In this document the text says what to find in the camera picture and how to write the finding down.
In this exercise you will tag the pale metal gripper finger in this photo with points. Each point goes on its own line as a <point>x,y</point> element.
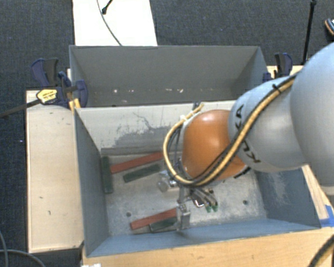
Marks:
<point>186,219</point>
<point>179,218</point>

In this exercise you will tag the dark green flat block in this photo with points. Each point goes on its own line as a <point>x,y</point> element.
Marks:
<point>107,175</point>
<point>162,226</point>
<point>141,172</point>

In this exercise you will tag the red-brown flat block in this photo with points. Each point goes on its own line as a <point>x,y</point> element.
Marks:
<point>149,220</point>
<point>135,162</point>

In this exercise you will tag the grey metal bin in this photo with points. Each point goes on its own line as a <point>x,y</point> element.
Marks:
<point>148,195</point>

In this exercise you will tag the pale wood flat board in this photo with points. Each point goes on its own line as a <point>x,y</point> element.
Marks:
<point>53,178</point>

